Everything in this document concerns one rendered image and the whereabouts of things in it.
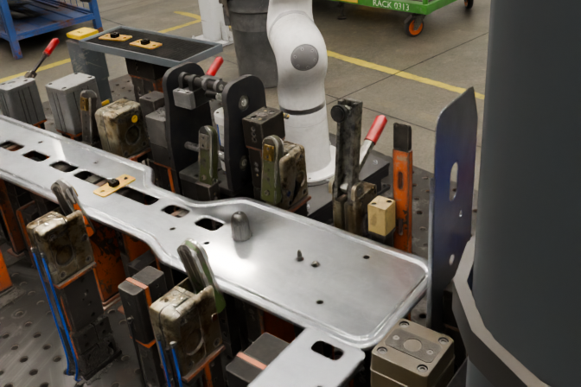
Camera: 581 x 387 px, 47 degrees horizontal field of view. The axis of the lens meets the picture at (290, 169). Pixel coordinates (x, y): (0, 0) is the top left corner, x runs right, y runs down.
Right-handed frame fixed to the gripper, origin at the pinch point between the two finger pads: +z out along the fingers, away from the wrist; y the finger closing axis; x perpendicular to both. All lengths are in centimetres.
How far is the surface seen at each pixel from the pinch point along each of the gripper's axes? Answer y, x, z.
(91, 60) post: -11.2, -22.5, 22.6
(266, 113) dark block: 5.0, 45.0, 19.6
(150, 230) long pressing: 34, 38, 31
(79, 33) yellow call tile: -11.8, -25.0, 15.7
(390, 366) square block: 48, 91, 26
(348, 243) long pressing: 22, 71, 31
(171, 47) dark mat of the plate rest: -10.8, 7.6, 15.7
